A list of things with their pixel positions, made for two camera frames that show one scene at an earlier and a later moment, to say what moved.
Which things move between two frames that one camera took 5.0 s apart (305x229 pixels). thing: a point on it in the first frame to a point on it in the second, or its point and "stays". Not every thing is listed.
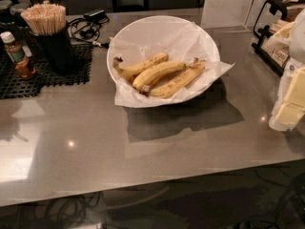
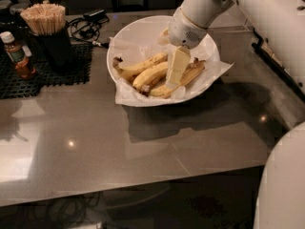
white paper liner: x=182 y=42 stays
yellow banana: x=178 y=83 stays
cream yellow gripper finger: x=294 y=106 to x=177 y=62
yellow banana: x=155 y=71 stays
